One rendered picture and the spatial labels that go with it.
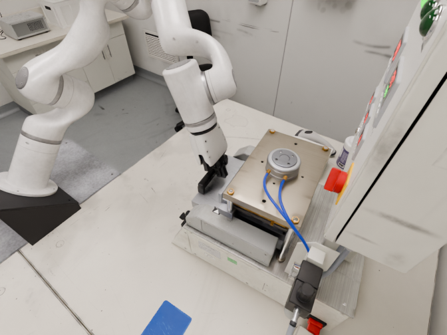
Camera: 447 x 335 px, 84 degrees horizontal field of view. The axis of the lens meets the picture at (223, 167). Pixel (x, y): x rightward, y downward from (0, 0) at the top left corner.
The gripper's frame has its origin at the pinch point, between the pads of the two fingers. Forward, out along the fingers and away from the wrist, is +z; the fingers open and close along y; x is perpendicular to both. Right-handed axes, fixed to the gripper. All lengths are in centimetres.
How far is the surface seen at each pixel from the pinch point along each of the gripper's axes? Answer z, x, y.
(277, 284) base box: 21.9, 20.1, 16.9
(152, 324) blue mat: 24.7, -8.7, 39.0
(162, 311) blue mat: 24.8, -8.5, 35.0
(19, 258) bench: 7, -56, 46
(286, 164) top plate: -6.5, 22.0, 1.9
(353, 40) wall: 12, 10, -154
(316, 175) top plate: -0.5, 27.2, -2.0
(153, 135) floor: 51, -155, -89
